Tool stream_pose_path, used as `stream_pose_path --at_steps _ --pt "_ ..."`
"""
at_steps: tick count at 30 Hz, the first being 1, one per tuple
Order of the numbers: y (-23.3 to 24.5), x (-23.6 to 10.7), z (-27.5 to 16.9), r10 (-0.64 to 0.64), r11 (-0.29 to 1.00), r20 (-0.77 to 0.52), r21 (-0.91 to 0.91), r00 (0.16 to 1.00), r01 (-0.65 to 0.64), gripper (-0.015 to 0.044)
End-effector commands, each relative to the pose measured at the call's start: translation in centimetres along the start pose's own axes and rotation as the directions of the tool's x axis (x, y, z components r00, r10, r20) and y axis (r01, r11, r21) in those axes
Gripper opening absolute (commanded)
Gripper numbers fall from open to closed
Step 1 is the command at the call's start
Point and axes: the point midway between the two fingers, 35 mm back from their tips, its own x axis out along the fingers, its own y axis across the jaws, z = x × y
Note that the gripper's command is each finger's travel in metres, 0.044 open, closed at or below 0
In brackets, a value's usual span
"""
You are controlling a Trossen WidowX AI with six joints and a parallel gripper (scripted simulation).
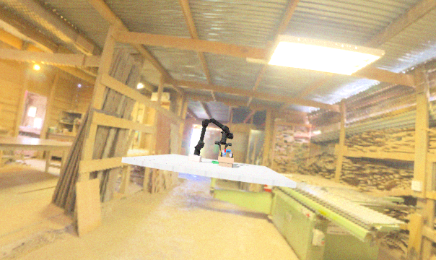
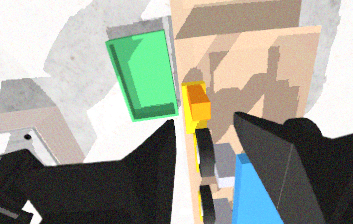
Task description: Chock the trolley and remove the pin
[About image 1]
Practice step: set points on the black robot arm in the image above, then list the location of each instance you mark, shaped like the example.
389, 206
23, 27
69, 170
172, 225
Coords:
225, 133

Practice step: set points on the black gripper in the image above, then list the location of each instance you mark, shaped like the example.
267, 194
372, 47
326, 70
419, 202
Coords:
223, 141

